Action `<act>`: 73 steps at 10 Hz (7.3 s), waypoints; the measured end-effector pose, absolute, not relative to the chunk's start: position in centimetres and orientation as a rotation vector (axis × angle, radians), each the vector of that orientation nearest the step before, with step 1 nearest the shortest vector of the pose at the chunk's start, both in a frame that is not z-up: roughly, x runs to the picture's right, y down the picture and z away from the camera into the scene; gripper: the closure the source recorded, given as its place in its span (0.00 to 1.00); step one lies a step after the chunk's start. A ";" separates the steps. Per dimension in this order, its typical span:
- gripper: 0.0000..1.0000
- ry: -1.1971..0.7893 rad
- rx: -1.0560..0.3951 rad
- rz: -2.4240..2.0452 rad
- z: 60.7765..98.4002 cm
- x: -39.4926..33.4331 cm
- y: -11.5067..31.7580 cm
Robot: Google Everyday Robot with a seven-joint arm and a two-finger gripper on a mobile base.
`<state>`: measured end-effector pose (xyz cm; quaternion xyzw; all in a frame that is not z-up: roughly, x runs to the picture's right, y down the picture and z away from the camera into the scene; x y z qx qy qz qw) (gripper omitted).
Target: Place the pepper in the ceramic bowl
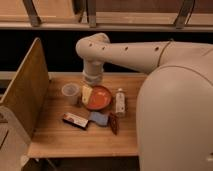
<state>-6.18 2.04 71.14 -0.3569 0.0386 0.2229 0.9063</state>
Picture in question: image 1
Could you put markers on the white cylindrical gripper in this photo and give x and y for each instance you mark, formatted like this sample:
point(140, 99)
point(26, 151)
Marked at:
point(92, 74)

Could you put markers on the dark red pepper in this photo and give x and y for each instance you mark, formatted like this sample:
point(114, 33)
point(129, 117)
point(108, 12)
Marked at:
point(113, 122)

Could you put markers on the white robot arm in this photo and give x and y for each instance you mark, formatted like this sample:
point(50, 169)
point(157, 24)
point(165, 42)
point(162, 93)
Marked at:
point(174, 111)

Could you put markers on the orange ceramic bowl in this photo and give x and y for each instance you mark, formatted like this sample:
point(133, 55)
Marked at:
point(100, 98)

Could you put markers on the clear plastic cup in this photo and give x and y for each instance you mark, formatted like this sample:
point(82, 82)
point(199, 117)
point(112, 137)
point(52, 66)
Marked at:
point(71, 91)

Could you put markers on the red and white box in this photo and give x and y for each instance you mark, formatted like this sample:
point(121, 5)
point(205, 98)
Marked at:
point(75, 120)

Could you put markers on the blue sponge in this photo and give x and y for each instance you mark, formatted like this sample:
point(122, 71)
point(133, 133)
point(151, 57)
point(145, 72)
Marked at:
point(99, 118)

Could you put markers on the white plastic bottle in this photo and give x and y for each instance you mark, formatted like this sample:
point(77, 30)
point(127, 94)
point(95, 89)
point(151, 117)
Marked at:
point(120, 103)

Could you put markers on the left wooden divider panel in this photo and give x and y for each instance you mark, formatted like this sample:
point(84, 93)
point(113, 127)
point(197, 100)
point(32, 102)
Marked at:
point(23, 99)

